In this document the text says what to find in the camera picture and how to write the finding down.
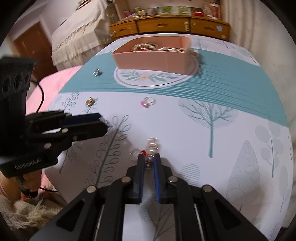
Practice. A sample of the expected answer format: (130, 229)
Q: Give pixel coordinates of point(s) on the brown wooden door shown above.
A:
(32, 41)

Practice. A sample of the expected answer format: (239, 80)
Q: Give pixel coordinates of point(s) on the white floral curtain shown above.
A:
(249, 27)

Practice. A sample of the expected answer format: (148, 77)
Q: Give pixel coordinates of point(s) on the green leaf picture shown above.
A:
(183, 10)
(164, 10)

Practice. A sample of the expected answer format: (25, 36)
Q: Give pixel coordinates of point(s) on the lace covered piano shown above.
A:
(76, 30)

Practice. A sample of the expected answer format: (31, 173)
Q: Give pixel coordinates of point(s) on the tree print tablecloth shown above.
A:
(208, 81)

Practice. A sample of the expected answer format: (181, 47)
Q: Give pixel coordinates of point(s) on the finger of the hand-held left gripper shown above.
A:
(87, 129)
(83, 117)

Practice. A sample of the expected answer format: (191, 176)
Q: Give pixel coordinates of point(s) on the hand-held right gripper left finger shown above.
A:
(138, 178)

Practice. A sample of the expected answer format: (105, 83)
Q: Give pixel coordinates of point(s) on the person's left hand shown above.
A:
(32, 182)

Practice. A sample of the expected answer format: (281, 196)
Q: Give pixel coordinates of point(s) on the red tissue box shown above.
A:
(198, 14)

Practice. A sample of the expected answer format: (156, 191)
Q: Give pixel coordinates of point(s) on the pink square box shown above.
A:
(150, 62)

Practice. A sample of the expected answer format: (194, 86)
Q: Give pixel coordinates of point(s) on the cream shaggy cloth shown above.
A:
(27, 213)

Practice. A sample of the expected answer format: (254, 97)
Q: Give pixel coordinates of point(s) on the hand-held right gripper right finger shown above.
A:
(157, 178)

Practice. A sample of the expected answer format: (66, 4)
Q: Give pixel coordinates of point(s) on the wooden desk with drawers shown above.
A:
(161, 25)

